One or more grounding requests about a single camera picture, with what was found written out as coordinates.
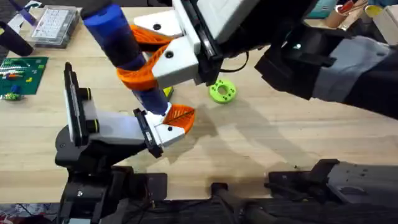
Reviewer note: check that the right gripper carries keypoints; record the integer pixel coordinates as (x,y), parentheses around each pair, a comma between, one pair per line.
(227,18)

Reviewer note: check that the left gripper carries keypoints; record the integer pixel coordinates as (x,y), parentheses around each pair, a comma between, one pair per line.
(118,127)

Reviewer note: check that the blue electric screwdriver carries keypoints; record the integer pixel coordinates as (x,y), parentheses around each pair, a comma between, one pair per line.
(109,31)

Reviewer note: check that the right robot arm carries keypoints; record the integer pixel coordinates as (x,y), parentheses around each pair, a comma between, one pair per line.
(351,68)

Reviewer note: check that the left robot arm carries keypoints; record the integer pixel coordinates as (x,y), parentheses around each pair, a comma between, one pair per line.
(81,194)

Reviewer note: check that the yellow-green toy vegetable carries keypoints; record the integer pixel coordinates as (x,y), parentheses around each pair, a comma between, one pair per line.
(168,92)

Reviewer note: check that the green disc with holes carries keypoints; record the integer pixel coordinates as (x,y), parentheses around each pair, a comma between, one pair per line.
(217,95)

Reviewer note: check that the black left wrist plate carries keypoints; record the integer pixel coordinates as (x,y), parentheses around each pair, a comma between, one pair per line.
(73,102)

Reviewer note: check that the black wrist plate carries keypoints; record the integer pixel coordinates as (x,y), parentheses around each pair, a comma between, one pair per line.
(280,77)
(73,102)

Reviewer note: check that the black right wrist plate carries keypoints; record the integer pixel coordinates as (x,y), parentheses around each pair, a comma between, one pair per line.
(280,77)

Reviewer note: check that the clear plastic parts box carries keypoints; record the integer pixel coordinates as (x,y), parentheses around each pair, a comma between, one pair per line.
(54,26)

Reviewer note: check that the green board with toy blocks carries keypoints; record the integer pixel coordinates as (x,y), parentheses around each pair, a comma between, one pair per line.
(21,74)

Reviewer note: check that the black cylinder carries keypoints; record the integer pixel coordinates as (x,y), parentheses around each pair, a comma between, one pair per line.
(14,42)

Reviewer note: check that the teal box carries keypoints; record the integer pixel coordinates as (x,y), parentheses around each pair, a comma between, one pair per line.
(321,8)

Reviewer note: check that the cardboard tube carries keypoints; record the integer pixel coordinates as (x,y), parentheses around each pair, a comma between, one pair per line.
(334,19)

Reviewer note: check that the beige box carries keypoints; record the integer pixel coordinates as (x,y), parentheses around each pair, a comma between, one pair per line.
(387,26)

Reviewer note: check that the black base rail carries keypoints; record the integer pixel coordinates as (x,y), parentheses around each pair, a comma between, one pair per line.
(192,213)

